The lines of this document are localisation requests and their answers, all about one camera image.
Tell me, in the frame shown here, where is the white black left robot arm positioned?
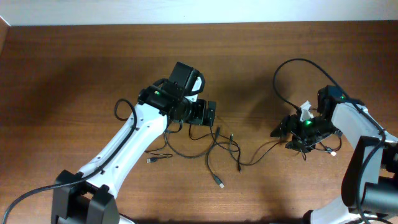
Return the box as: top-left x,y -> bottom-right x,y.
51,83 -> 215,224

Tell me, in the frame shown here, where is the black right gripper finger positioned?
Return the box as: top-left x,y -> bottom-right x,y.
285,140 -> 311,152
270,114 -> 299,138

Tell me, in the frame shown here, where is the thin black USB cable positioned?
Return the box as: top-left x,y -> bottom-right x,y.
229,132 -> 343,174
144,119 -> 240,189

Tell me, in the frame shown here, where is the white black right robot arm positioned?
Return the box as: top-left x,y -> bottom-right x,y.
271,85 -> 397,223

